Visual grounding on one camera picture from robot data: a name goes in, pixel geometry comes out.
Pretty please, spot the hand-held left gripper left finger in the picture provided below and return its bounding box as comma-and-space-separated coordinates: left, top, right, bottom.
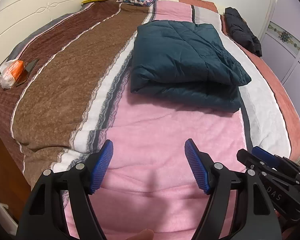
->
16, 139, 114, 240

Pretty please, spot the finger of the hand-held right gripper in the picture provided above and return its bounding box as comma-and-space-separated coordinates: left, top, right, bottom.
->
252, 146, 282, 167
236, 149, 267, 174

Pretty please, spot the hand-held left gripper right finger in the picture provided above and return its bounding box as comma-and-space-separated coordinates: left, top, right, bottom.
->
184, 138, 283, 240

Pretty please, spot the teal puffer jacket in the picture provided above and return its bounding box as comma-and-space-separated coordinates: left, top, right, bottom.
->
129, 20, 252, 113

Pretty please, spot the person's left hand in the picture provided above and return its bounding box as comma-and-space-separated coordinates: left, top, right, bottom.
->
124, 228, 155, 240

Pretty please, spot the salmon bed sheet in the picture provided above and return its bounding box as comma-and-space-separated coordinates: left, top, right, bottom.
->
177, 0, 300, 161

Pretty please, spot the striped brown pink blanket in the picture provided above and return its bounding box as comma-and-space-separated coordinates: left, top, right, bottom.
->
0, 0, 298, 240

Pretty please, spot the black smartphone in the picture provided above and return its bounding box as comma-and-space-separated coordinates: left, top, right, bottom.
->
16, 58, 39, 87

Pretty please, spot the black puffer jacket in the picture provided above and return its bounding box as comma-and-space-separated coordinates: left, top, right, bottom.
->
224, 7, 263, 58

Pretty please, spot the orange tissue pack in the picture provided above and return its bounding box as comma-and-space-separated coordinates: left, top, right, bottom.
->
0, 58, 24, 90

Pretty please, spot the white headboard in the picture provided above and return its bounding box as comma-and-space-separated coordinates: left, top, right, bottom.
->
0, 0, 93, 93

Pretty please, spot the wooden bed frame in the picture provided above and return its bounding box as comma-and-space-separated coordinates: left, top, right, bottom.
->
0, 120, 32, 222

